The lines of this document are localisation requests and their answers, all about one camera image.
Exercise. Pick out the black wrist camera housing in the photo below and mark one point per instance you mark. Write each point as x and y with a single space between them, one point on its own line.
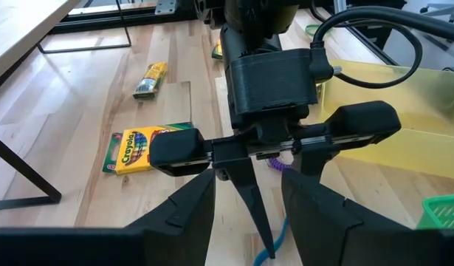
271 81

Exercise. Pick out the purple coil wristband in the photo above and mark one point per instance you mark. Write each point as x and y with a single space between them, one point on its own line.
276 164

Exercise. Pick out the small Crayola crayon box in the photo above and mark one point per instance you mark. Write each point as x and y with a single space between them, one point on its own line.
216 50
151 79

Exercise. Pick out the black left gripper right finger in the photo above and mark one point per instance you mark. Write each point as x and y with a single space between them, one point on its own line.
322 210

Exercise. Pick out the office chair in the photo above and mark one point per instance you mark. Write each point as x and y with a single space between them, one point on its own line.
442 9

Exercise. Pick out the black aluminium rig frame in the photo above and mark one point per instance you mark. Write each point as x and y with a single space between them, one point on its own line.
156 19

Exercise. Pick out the blue rubber band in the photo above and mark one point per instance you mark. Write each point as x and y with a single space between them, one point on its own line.
282 229

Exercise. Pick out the silver metal bracket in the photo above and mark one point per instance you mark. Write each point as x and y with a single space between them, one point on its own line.
165 6

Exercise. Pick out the green rubber band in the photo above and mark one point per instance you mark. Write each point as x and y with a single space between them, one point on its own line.
306 30

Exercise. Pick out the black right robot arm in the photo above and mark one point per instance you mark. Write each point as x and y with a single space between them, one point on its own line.
248 14

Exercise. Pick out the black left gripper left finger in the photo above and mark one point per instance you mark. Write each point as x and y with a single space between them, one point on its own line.
189 210

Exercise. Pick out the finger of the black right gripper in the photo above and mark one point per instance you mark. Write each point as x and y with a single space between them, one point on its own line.
245 177
315 159

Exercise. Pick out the yellow translucent plastic bin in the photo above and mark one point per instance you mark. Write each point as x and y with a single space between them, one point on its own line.
415 111

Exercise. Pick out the green plastic basket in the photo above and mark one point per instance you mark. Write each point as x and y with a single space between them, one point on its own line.
444 212

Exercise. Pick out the wooden shelf riser black legs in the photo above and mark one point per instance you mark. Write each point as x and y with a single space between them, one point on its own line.
20 29

